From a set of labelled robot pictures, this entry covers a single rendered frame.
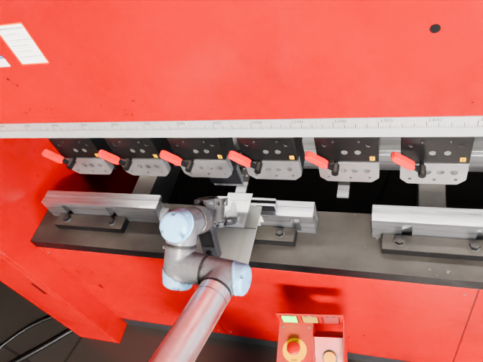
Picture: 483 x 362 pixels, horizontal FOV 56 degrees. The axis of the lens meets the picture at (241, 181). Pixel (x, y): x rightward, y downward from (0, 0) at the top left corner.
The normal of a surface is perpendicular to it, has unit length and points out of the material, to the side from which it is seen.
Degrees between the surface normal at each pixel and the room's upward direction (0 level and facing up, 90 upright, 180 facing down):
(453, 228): 90
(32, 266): 90
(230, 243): 0
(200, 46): 90
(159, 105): 90
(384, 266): 0
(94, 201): 0
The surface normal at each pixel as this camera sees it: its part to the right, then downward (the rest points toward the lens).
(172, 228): -0.33, 0.04
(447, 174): -0.22, 0.79
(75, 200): -0.24, -0.62
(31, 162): 0.95, 0.03
